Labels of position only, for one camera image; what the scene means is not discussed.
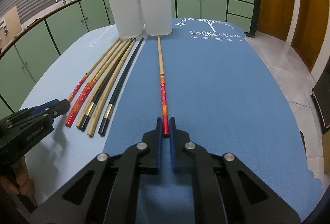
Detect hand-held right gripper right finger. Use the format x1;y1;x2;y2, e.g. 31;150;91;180
169;117;302;224

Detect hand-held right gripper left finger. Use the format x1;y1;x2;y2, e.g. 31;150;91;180
29;117;164;224

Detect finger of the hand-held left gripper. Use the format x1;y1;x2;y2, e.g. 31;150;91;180
26;100;60;116
39;99;71;122

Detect plain bamboo chopstick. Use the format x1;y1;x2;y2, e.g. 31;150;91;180
75;39;129;129
87;38;137;136

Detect black chopstick with metal band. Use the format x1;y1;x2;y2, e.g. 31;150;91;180
98;37;144;136
81;38;133;132

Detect white plastic utensil holder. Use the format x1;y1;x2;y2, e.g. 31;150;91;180
139;0;173;35
107;0;144;37

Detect person's left hand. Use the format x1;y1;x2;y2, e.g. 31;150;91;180
0;156;35;197

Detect light blue table mat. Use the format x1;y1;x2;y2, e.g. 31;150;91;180
19;23;160;224

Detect dark blue printed table mat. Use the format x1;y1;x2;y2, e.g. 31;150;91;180
103;17;323;224

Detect beige board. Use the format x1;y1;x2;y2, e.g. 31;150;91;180
0;5;22;41

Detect green base cabinet run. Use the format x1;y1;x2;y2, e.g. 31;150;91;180
0;0;262;121

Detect black glass-door cabinet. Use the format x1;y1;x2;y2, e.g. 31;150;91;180
311;59;330;134

